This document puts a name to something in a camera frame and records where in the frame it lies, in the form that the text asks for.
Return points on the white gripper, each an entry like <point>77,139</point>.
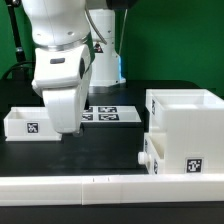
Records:
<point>62,79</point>

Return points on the white front drawer box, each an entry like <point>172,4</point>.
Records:
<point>152,155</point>

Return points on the white drawer box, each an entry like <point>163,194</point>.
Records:
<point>152,155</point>
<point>29,124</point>

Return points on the white drawer cabinet frame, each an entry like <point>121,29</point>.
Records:
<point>193,121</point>

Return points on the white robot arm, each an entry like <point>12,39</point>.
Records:
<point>61,31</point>

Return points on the white rear drawer box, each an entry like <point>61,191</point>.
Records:
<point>29,124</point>

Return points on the white marker base plate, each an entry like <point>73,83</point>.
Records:
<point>110,114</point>

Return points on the black camera stand pole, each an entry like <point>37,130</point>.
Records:
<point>18,71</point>

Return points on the white front fence rail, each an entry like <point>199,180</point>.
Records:
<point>110,189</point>

